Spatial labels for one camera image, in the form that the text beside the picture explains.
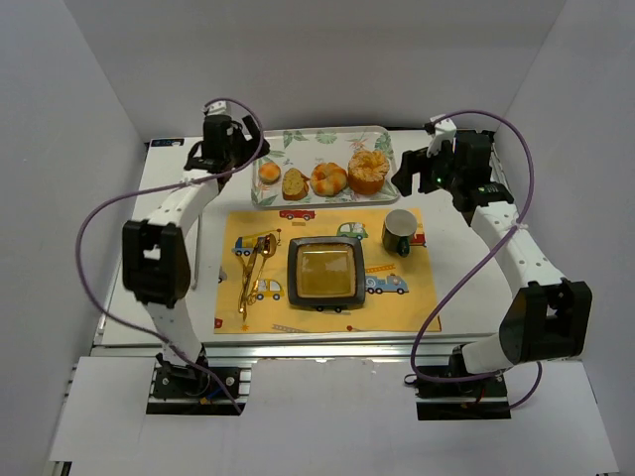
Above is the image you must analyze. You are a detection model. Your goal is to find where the small round bun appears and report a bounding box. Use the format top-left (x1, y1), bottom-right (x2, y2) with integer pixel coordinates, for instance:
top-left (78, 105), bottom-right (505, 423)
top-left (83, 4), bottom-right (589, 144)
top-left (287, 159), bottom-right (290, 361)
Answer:
top-left (258, 162), bottom-right (281, 184)

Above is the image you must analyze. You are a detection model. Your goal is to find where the dark green mug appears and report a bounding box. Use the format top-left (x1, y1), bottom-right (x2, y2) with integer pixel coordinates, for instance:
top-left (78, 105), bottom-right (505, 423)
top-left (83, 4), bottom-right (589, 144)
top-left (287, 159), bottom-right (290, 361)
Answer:
top-left (382, 209), bottom-right (418, 258)

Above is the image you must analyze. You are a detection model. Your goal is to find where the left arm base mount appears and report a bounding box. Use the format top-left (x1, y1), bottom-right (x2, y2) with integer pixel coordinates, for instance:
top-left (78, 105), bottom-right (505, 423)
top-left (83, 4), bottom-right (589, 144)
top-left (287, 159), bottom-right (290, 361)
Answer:
top-left (146, 364), bottom-right (251, 417)

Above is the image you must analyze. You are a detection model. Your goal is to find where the seeded bread slice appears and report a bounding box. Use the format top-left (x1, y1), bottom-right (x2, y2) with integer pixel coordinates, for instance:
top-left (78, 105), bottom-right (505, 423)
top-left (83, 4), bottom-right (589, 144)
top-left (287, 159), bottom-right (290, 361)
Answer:
top-left (282, 168), bottom-right (310, 201)

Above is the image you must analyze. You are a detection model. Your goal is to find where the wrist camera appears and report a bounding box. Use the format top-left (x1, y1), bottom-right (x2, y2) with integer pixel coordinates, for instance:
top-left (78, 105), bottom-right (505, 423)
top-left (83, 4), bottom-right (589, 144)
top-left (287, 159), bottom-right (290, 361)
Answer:
top-left (202, 100), bottom-right (231, 116)
top-left (424, 115), bottom-right (456, 157)

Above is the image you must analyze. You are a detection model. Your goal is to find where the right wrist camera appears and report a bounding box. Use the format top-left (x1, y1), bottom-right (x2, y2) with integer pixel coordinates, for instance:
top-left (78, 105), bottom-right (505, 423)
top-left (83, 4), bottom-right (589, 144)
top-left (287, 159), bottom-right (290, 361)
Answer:
top-left (424, 115), bottom-right (456, 157)

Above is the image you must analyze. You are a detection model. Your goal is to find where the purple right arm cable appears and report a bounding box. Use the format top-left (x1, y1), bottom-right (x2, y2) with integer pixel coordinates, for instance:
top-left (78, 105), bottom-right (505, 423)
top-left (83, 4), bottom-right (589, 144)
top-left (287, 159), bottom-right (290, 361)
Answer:
top-left (403, 109), bottom-right (544, 411)

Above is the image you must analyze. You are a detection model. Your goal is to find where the yellow cartoon car placemat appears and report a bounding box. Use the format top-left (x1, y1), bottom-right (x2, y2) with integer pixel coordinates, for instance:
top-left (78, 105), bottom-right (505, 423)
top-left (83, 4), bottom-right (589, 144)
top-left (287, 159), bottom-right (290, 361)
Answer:
top-left (214, 207), bottom-right (437, 334)

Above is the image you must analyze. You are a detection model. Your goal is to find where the square dark ceramic plate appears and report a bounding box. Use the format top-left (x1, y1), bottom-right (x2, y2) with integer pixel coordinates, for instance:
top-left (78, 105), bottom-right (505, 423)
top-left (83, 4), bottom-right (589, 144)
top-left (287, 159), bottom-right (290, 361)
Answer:
top-left (287, 236), bottom-right (366, 312)

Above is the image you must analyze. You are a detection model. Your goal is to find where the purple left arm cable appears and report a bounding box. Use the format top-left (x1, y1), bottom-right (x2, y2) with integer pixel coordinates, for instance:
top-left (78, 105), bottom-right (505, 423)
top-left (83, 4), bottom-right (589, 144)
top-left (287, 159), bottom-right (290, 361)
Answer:
top-left (74, 97), bottom-right (266, 416)

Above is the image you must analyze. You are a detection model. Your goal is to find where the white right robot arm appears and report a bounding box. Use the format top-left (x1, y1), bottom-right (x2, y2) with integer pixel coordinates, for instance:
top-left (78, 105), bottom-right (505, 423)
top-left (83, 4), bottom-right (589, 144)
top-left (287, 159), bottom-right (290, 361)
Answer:
top-left (391, 131), bottom-right (592, 384)

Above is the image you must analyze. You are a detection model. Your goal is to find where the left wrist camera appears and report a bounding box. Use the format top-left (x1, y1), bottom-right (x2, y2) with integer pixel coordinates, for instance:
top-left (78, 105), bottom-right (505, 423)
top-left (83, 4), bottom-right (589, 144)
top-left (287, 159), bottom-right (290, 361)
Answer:
top-left (202, 100), bottom-right (231, 116)

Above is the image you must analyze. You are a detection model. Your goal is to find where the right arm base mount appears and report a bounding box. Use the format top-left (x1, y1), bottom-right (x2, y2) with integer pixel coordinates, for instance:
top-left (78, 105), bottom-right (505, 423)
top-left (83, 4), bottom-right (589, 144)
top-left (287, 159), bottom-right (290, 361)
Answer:
top-left (404, 374), bottom-right (511, 421)

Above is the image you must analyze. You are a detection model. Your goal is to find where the aluminium table edge rail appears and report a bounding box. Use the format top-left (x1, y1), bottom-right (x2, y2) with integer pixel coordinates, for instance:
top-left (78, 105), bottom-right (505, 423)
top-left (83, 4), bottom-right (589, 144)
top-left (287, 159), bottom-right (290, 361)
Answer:
top-left (90, 332), bottom-right (489, 360)

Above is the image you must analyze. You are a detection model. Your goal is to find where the floral white serving tray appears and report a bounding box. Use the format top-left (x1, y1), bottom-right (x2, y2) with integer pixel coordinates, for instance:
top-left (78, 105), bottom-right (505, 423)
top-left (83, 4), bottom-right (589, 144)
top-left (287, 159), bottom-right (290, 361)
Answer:
top-left (251, 126), bottom-right (399, 208)

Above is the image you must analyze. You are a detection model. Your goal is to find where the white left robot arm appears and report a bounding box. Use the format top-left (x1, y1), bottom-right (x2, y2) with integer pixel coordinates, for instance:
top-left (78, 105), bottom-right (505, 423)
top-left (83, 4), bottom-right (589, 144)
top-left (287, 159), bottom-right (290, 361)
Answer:
top-left (122, 114), bottom-right (269, 382)

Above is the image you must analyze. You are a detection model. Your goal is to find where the large orange round bread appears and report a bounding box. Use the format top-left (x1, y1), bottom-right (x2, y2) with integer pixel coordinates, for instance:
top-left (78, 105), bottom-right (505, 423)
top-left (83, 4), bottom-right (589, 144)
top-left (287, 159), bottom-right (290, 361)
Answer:
top-left (347, 151), bottom-right (390, 195)

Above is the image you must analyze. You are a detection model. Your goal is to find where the knotted glazed bread roll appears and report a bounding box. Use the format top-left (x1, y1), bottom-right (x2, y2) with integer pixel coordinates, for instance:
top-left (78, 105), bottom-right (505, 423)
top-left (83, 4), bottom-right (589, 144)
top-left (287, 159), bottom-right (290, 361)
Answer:
top-left (311, 163), bottom-right (347, 196)

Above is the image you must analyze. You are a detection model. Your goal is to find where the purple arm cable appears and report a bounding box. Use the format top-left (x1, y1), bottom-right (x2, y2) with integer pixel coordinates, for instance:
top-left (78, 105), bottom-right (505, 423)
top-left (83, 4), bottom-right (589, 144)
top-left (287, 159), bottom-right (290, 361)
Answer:
top-left (403, 109), bottom-right (544, 411)
top-left (74, 97), bottom-right (266, 416)

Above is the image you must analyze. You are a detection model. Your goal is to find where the gold spoon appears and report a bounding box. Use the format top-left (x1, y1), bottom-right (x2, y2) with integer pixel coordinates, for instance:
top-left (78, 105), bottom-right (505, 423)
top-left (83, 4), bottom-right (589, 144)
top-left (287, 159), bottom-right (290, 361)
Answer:
top-left (247, 233), bottom-right (278, 304)

